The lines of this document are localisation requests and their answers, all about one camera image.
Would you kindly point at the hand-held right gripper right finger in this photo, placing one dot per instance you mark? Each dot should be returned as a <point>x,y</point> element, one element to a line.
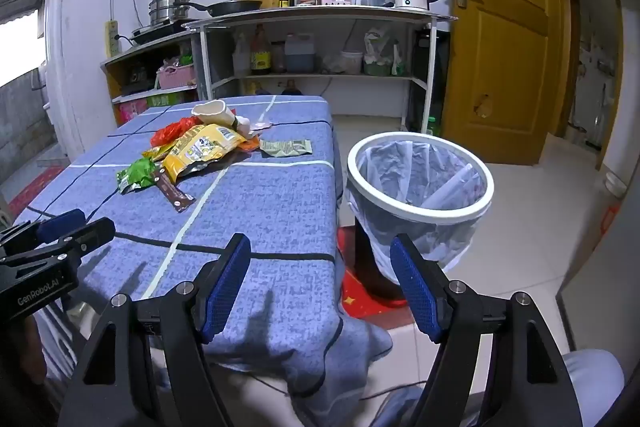
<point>415,292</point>

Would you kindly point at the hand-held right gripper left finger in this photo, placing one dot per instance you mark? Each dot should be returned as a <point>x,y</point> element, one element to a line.
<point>227,287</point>

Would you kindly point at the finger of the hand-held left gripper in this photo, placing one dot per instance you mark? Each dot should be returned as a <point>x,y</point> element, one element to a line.
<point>92,231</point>
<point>60,222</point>

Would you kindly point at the green snack wrapper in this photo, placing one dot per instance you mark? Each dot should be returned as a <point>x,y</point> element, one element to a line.
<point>137,174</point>

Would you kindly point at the brown stick wrapper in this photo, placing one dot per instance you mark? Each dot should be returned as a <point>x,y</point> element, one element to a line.
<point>175,194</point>

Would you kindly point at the small yellow snack wrapper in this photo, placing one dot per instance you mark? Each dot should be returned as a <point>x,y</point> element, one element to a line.
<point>156,153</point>

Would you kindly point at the white bin with plastic liner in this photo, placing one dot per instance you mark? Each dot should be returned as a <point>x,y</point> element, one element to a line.
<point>480,204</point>

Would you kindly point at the red plastic wrapper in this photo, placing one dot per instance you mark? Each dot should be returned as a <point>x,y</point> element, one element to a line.
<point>167,133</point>

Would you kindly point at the large yellow snack bag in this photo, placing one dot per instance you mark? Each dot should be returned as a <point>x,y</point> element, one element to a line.
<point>200,149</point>

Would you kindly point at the orange packet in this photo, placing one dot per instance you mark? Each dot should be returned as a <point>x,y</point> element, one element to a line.
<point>248,144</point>

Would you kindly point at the grey-green packet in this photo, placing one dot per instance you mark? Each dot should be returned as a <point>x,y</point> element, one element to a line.
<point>287,147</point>

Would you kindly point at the white paper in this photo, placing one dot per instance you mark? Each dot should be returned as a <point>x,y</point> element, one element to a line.
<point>242,125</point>

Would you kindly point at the white paper cup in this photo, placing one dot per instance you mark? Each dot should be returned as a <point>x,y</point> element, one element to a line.
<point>212,112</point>

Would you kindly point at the red floor mat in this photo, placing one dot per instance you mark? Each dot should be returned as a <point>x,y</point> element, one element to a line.
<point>365,302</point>

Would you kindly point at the pink printed package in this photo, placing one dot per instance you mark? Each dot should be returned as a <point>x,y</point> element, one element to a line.
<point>132,113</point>

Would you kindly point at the green printed package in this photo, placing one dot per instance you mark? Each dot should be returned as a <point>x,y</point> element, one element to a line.
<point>170,100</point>

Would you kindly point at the green drink bottle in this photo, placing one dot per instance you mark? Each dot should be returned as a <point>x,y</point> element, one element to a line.
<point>431,127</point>

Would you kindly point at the pink plastic basket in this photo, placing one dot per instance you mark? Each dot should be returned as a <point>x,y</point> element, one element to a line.
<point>176,78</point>

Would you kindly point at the wooden open cabinet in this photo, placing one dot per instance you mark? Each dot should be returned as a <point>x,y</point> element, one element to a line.
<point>150,49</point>

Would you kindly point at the yellow power strip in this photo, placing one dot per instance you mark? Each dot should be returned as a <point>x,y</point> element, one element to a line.
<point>113,38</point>

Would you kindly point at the yellow cooking oil bottle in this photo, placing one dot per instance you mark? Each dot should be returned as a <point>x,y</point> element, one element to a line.
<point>260,88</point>

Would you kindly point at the red floor item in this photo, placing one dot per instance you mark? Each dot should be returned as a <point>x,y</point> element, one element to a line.
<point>609,219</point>

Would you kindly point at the large dark liquid bottle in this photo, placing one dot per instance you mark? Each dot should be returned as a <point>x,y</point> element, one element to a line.
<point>291,89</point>

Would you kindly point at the black induction cooker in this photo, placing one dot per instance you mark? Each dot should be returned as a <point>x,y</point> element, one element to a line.
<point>160,32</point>

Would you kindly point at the white plastic bottle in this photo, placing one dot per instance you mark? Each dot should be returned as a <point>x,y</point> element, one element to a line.
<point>241,57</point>

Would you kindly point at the soy sauce bottle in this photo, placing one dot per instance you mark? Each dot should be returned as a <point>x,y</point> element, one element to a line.
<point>260,54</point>

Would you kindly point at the dark brown jar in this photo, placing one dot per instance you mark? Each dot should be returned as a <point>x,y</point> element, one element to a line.
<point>278,57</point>

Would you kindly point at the steel steamer pot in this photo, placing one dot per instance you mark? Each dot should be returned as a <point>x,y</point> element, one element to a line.
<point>167,7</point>

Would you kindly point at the clear plastic tub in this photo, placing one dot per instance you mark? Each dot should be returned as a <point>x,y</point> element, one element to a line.
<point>351,63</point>

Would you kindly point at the grey plastic jerry can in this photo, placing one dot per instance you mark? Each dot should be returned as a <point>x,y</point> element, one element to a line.
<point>300,54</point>

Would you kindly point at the white plastic bag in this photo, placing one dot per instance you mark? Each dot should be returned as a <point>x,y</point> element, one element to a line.
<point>377,49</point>

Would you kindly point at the yellow wooden door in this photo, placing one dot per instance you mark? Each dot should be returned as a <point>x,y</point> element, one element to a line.
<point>500,57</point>

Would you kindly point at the black frying pan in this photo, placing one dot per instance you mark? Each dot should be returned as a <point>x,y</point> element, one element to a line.
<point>235,7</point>

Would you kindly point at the white metal shelf table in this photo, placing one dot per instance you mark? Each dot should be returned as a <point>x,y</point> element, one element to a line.
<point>320,13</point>

